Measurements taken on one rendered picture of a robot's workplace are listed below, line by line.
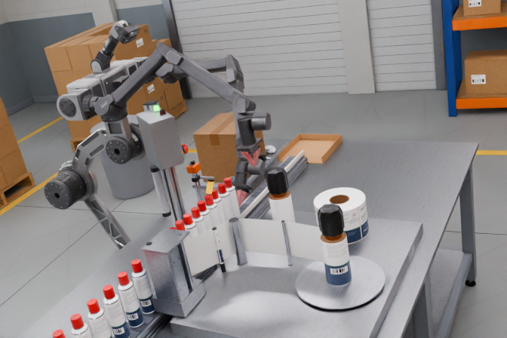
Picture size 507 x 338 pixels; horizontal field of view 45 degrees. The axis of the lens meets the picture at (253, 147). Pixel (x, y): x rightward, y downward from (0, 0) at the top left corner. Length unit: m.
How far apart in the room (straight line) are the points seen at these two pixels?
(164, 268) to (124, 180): 3.19
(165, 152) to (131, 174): 2.94
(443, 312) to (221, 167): 1.27
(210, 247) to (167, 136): 0.44
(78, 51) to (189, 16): 1.65
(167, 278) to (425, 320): 1.03
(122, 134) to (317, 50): 4.16
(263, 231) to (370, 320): 0.53
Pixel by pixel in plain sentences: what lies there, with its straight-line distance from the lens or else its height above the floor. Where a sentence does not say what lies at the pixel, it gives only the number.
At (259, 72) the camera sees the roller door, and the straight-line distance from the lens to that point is 7.22.
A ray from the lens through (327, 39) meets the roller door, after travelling 6.82.
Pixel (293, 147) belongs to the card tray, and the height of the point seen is 0.83.
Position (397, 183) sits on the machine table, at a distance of 2.90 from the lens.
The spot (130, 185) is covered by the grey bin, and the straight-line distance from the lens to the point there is 5.24.
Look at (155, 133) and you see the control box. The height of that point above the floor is 1.43.
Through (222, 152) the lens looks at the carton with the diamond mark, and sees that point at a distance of 3.04.
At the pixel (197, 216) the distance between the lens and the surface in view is 2.39.
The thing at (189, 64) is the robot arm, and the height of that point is 1.59.
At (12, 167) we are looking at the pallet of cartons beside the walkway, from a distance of 6.08.
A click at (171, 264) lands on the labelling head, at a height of 1.10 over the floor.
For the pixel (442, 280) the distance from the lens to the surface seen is 3.29.
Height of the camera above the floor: 2.14
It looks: 22 degrees down
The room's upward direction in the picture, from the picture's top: 11 degrees counter-clockwise
